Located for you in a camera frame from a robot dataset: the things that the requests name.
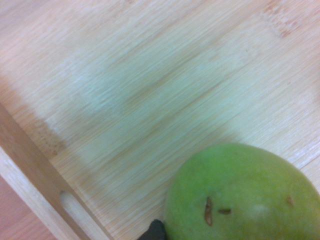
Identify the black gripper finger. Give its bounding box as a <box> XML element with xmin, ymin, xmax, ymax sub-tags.
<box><xmin>137</xmin><ymin>219</ymin><xmax>167</xmax><ymax>240</ymax></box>

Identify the green apple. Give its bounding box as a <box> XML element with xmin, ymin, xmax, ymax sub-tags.
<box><xmin>162</xmin><ymin>142</ymin><xmax>320</xmax><ymax>240</ymax></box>

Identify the light wooden tray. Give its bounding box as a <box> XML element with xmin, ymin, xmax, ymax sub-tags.
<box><xmin>0</xmin><ymin>0</ymin><xmax>320</xmax><ymax>240</ymax></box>

